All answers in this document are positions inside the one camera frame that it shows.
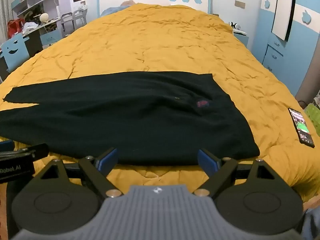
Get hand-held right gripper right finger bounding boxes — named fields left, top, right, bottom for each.
left=192, top=149, right=277, bottom=197

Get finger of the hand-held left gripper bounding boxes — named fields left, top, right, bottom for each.
left=0, top=143, right=49, bottom=161
left=0, top=140, right=14, bottom=152

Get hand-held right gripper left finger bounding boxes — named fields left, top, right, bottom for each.
left=32, top=147, right=123, bottom=198

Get black pants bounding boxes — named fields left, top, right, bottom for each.
left=0, top=71, right=260, bottom=166

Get blue smiley face chair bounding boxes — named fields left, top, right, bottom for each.
left=0, top=34, right=29, bottom=73

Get black smartphone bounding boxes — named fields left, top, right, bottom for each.
left=288, top=107, right=316, bottom=148

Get dark desk with blue drawers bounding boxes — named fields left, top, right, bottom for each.
left=0, top=17, right=62, bottom=81

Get green dotted cloth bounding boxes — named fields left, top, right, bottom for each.
left=304, top=102, right=320, bottom=136

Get red bag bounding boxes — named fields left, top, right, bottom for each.
left=7, top=19, right=25, bottom=38

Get white plastic bag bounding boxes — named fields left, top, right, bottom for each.
left=22, top=22, right=38, bottom=34

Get yellow quilt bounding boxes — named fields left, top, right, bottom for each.
left=0, top=3, right=320, bottom=203

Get blue nightstand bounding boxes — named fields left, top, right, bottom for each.
left=232, top=28, right=249, bottom=48

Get blue wardrobe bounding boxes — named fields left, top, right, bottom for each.
left=252, top=0, right=320, bottom=98

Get grey wooden chair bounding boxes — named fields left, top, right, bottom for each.
left=61, top=8, right=88, bottom=37

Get blue pillow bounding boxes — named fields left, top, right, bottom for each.
left=101, top=1, right=138, bottom=17

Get white panel with black edge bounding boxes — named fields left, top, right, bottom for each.
left=271, top=0, right=297, bottom=41

